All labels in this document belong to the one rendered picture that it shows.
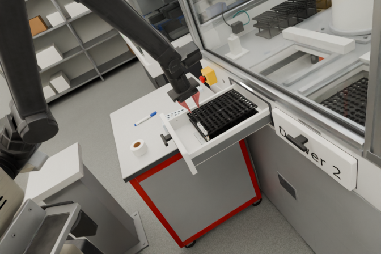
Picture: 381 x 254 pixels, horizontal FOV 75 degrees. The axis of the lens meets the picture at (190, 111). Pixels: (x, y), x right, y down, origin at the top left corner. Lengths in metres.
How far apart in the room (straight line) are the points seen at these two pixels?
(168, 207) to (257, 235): 0.58
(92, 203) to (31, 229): 0.82
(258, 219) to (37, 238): 1.25
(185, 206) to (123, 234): 0.54
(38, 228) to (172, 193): 0.69
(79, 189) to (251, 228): 0.99
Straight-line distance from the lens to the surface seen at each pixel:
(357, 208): 0.84
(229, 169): 1.32
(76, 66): 5.06
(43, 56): 4.55
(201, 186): 1.31
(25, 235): 0.72
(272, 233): 1.62
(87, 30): 4.94
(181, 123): 1.05
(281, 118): 0.81
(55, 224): 0.71
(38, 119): 0.62
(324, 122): 0.69
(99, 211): 1.58
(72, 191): 1.46
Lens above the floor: 1.45
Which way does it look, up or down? 33 degrees down
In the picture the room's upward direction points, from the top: 24 degrees counter-clockwise
